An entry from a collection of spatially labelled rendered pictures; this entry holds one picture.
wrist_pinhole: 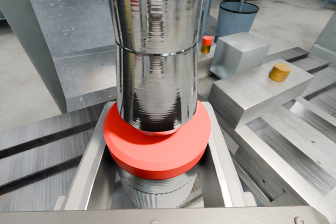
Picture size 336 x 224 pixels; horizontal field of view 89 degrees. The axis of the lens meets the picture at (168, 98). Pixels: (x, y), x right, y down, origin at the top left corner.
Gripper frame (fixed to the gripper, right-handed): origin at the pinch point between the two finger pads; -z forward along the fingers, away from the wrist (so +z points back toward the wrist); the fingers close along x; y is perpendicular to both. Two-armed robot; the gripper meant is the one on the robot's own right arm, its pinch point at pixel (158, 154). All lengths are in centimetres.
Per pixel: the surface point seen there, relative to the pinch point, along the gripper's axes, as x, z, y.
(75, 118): 15.9, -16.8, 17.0
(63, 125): 17.4, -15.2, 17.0
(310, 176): -16.3, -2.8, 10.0
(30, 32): 33, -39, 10
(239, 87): -10.6, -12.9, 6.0
